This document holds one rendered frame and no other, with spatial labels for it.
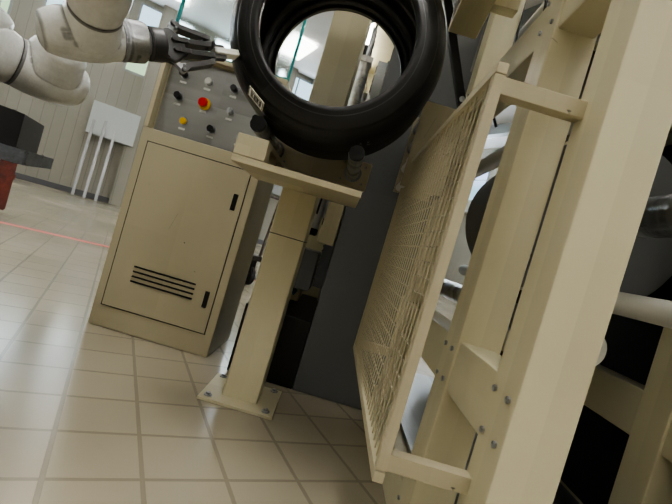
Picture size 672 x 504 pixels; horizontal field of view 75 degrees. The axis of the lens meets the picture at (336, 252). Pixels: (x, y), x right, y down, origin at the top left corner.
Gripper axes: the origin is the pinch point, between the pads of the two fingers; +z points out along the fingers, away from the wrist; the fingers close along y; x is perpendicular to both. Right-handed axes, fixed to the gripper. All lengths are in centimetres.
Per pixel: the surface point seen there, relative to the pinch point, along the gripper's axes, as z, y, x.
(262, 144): 5.7, 23.9, -1.1
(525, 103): 9, 40, 67
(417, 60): 36, 13, 32
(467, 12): 72, -7, 31
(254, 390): 10, 99, -47
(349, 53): 55, -10, -6
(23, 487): -60, 88, -17
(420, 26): 38, 5, 34
